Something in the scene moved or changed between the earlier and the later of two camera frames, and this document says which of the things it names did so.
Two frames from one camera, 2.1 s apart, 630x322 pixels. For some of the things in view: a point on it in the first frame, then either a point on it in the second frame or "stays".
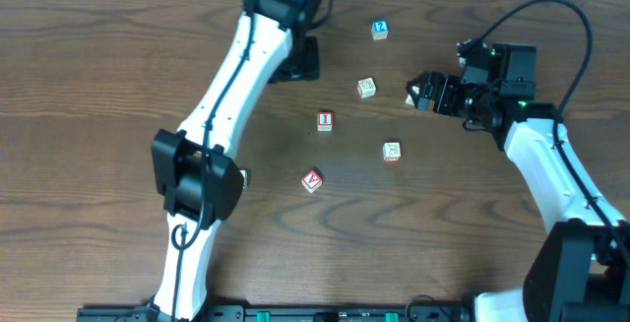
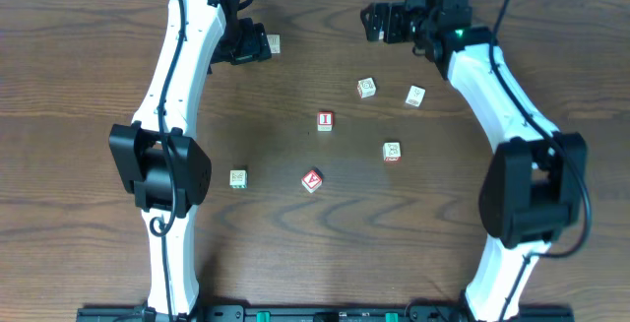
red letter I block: [325, 121] stays
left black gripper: [305, 59] → [251, 46]
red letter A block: [311, 180] stays
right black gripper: [438, 92] → [390, 28]
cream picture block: [409, 100] stays
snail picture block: [366, 88] stays
